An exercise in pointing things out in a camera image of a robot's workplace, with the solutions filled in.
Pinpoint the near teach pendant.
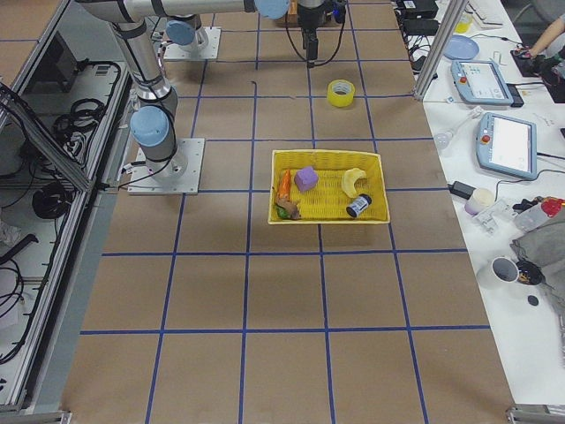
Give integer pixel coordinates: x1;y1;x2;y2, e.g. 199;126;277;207
475;112;538;180

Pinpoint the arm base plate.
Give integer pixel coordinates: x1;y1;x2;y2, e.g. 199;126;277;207
126;138;205;195
162;26;222;62

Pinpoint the white purple cup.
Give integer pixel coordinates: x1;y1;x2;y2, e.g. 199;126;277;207
464;188;494;216

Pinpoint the aluminium frame post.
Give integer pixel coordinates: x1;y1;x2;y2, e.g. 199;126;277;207
413;0;468;101

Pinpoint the far teach pendant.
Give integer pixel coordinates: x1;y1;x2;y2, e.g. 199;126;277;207
450;60;514;106

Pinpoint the orange toy carrot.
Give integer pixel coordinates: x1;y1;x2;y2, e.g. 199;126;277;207
277;169;292;200

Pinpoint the yellow plastic basket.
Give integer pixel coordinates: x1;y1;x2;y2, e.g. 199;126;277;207
267;149;390;224

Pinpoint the brown toy animal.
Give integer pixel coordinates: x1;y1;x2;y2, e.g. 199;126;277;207
275;198;301;220

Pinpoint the teach pendant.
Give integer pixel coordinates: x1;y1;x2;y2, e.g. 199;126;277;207
450;60;514;106
475;112;538;180

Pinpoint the blue plate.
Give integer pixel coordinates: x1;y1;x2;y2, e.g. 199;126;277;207
443;34;479;60

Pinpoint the black white can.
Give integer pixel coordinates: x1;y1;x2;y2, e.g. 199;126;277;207
346;193;373;218

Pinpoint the black bowl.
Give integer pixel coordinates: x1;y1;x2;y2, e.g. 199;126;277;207
516;260;546;286

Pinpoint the purple foam cube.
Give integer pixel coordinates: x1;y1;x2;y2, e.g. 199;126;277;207
294;166;319;193

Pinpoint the yellow tape roll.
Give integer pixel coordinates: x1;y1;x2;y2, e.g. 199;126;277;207
327;79;356;108

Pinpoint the yellow toy banana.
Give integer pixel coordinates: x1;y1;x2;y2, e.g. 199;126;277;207
341;168;366;199

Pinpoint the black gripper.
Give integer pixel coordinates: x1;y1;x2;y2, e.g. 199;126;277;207
297;0;325;67

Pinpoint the white mug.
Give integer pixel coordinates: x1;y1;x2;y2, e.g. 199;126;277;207
476;256;519;290

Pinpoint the black power adapter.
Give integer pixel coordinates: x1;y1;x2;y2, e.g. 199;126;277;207
448;181;476;201

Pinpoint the grey cloth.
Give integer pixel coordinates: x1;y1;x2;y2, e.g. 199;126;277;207
510;218;564;315

